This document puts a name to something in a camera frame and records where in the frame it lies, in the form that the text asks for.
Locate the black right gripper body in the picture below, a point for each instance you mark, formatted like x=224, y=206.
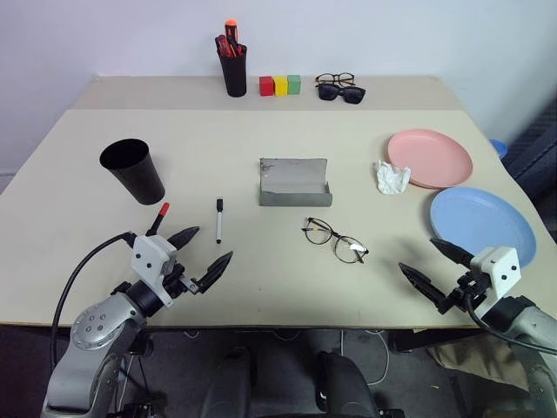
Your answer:
x=461, y=294

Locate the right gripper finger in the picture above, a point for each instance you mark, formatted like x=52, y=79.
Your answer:
x=420, y=283
x=450, y=252

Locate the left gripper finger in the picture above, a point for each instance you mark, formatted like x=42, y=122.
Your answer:
x=185, y=237
x=215, y=270

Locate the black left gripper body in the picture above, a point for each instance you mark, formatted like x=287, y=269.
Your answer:
x=178, y=281

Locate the black pen with red cap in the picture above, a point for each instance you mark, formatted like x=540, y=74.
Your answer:
x=156, y=222

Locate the white marker with black cap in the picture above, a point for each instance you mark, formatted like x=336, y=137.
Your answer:
x=219, y=222

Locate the blue plastic plate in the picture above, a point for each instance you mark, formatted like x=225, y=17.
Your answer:
x=483, y=222

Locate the white tissue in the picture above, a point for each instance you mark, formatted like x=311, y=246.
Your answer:
x=393, y=178

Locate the grey glasses case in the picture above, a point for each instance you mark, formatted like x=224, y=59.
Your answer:
x=296, y=198

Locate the tortoiseshell thin-rimmed glasses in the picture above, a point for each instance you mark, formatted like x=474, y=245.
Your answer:
x=317, y=233

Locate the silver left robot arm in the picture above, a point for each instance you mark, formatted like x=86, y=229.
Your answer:
x=93, y=324

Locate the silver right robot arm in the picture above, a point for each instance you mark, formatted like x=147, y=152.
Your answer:
x=537, y=326

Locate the tan fabric bundle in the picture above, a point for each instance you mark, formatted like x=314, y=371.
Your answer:
x=478, y=361

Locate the wide black plastic cup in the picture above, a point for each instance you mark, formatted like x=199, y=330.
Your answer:
x=135, y=178

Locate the pink plastic plate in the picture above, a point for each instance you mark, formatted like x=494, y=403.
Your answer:
x=428, y=154

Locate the blue plastic container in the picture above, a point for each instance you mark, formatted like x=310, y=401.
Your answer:
x=498, y=148

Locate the dark rounded shape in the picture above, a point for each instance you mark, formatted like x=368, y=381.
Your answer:
x=344, y=383

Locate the dark ribbed panel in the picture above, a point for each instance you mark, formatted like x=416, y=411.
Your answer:
x=535, y=157

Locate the tall black pen holder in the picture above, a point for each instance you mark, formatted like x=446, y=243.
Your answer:
x=235, y=76

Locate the red wooden block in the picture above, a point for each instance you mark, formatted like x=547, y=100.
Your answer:
x=266, y=86

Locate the yellow wooden block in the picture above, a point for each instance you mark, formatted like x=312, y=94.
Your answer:
x=280, y=86

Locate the black sunglasses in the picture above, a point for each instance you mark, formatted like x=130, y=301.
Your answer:
x=354, y=96

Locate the green wooden block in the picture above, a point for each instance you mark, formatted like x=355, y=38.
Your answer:
x=294, y=84

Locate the black and red screwdriver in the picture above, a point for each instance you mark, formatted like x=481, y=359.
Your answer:
x=237, y=49

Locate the dark framed clear glasses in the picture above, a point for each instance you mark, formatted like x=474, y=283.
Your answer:
x=344, y=77

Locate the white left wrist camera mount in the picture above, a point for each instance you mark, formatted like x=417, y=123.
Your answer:
x=150, y=254

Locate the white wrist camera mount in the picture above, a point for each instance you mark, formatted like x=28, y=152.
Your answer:
x=500, y=261
x=150, y=254

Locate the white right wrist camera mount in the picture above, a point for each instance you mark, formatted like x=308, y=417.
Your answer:
x=500, y=261

